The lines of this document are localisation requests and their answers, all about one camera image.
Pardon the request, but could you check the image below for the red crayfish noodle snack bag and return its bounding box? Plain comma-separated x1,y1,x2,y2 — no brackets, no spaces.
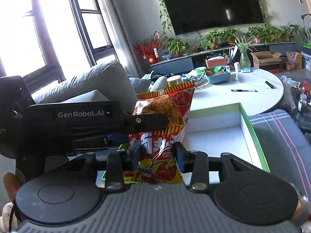
123,82,195,185

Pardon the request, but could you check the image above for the cardboard box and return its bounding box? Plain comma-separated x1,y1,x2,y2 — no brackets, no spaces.
250,51,282,68

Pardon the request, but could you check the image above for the glass vase with plant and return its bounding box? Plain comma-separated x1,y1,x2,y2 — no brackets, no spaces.
233,34,255,72

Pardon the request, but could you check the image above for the person left hand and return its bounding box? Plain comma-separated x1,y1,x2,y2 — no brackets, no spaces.
1,173,21,232

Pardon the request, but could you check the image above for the grey sofa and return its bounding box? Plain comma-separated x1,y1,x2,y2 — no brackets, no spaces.
32,61,168,114

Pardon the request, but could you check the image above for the dark round side table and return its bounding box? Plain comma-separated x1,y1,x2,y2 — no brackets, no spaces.
281,75,310,134

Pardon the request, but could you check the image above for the white round coffee table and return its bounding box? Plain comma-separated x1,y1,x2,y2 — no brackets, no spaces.
190,68,284,116

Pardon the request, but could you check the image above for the grey tv cabinet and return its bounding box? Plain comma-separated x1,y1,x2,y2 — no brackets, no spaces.
149,41,297,75

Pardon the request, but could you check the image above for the green snack box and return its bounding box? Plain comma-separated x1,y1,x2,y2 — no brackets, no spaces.
102,102,271,182

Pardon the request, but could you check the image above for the blue plastic basket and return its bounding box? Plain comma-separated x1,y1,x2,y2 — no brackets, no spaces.
207,67,231,84

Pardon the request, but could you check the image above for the black pen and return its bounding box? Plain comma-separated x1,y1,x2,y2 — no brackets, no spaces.
231,90,258,93

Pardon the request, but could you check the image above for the wall mounted black television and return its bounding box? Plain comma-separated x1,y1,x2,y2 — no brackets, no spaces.
164,0,264,35

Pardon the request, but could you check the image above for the yellow tin can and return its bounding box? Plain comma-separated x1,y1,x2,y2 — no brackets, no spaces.
167,75,182,87

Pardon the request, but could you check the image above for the red flower decoration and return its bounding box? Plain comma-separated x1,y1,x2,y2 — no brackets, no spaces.
133,31,168,65

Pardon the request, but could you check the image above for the blue striped tablecloth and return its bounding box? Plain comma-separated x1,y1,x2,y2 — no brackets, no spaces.
249,110,310,200

